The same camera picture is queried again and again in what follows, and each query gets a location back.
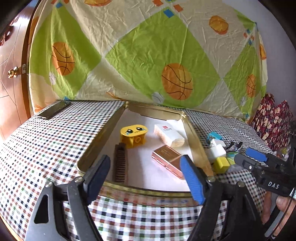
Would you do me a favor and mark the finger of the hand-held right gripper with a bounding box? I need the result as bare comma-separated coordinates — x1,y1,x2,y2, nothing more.
233,153,264,179
245,147,289,169

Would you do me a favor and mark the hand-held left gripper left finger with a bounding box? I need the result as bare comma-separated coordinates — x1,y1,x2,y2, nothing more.
25,155,111,241

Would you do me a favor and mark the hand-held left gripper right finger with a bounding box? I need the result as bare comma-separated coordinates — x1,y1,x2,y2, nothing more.
180,155,264,241

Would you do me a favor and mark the green label plastic box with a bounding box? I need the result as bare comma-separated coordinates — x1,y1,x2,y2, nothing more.
225,151,238,172

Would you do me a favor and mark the yellow toy block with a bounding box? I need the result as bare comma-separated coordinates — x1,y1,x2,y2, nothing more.
213,156,230,174

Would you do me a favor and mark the brown comb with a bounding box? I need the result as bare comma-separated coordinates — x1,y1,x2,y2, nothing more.
113,143,128,185

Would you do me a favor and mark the white charger plug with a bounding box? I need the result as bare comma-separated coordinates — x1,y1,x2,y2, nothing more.
205,145,226,163

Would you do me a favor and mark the white toy block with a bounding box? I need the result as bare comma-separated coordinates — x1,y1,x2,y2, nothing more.
213,138,226,149

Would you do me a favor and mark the brown box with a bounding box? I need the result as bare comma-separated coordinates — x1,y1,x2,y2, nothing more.
151,145,188,180

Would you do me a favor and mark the blue toy block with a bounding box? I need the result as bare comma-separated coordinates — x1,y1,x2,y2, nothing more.
206,132,223,145

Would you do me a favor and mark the white red card pack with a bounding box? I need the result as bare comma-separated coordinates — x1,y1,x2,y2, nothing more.
154,123,186,148

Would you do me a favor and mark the gold tin box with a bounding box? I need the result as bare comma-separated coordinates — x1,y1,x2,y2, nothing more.
77,101,214,207

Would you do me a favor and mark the yellow crying face box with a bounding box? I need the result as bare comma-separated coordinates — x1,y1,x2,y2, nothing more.
120,124,148,149

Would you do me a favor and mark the person's right hand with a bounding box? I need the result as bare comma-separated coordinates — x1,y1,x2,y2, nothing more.
262,192,294,224

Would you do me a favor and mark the red plaid bear cloth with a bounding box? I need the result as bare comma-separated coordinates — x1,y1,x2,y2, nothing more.
251,93,296,158

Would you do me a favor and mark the checkered tablecloth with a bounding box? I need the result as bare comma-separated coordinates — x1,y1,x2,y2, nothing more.
0,100,296,241

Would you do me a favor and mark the dark flat remote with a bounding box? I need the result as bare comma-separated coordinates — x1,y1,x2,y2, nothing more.
37,101,72,120

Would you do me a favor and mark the wooden door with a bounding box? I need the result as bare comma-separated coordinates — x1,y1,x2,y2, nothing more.
0,14,32,142

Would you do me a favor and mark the basketball print bed sheet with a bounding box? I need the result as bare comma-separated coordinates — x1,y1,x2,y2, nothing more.
28,0,267,121

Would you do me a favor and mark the red door decoration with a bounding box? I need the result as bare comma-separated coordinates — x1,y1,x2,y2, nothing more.
0,21,19,47

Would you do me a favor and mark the brass door handle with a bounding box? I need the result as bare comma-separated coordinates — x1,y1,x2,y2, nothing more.
8,66,19,79

